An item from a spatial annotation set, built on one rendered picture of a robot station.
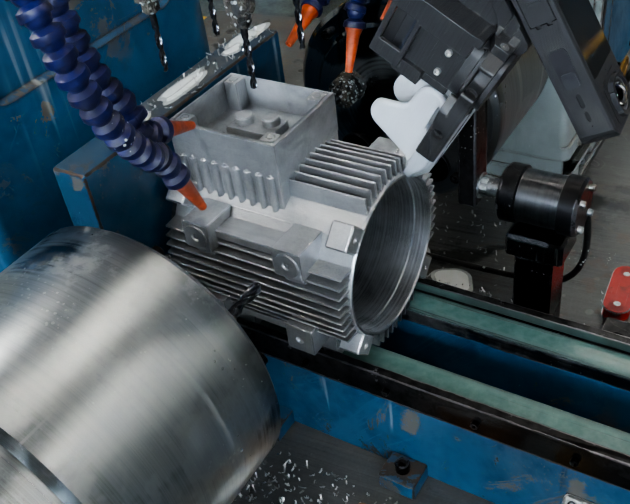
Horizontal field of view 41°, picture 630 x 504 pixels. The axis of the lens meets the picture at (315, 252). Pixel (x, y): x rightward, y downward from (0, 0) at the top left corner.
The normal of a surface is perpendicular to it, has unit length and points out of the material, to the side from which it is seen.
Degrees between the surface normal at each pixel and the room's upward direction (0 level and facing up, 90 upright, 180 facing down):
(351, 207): 88
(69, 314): 13
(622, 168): 0
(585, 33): 62
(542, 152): 90
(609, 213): 0
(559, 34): 92
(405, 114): 93
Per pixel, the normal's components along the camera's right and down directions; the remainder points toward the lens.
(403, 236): -0.52, 0.14
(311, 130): 0.84, 0.25
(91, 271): 0.03, -0.73
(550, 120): -0.52, 0.58
